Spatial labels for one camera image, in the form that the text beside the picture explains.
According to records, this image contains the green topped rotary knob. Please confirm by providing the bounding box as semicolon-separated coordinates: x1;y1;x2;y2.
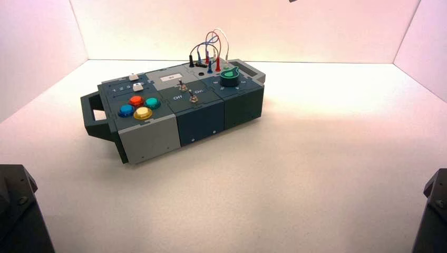
219;67;240;87

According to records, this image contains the red banana plug lead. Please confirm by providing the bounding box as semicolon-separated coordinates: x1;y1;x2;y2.
205;31;223;73

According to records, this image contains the black banana plug lead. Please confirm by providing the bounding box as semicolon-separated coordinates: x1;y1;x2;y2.
188;43;220;69

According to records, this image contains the grey and blue control box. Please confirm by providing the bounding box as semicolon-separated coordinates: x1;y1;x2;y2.
80;59;266;165

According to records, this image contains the teal round push button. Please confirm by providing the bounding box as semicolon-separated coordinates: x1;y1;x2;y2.
144;97;162;110

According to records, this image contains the yellow round push button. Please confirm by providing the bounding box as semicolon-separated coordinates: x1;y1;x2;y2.
133;106;153;121

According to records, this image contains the blue round push button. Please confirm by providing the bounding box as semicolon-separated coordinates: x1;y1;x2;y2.
118;104;135;118

